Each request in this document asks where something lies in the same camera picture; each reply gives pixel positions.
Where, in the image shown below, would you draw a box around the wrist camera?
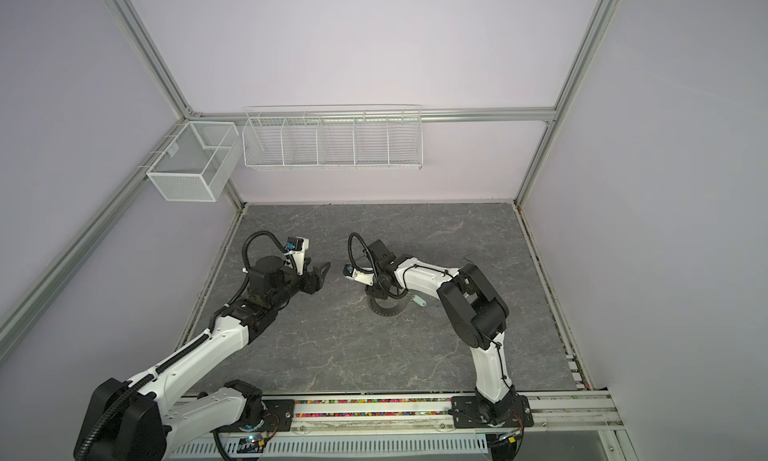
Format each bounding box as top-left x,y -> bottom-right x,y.
342,263 -> 376,286
284,236 -> 311,276

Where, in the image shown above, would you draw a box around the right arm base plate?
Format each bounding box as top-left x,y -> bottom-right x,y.
449,392 -> 534,429

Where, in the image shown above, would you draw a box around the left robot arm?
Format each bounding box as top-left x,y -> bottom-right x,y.
73,230 -> 330,460

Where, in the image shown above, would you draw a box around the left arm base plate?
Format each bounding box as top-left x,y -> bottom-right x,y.
236,398 -> 296,433

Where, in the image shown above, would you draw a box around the long white wire basket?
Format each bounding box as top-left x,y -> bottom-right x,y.
241,104 -> 424,170

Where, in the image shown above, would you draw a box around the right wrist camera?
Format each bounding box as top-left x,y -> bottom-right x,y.
342,263 -> 376,286

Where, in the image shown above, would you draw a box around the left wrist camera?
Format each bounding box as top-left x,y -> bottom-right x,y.
284,236 -> 311,276

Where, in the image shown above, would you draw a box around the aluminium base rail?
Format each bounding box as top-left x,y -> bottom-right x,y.
116,390 -> 625,441

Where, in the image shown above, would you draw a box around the metal ring disc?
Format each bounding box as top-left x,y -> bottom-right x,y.
366,295 -> 409,317

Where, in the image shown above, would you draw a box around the white mesh box basket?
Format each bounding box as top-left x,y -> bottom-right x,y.
147,121 -> 243,202

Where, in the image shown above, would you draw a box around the white slotted cable duct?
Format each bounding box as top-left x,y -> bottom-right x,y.
167,435 -> 490,461

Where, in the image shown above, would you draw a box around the aluminium frame profiles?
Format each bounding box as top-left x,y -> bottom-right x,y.
1,0 -> 622,361

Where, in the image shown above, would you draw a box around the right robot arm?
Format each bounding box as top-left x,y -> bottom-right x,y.
343,232 -> 517,424

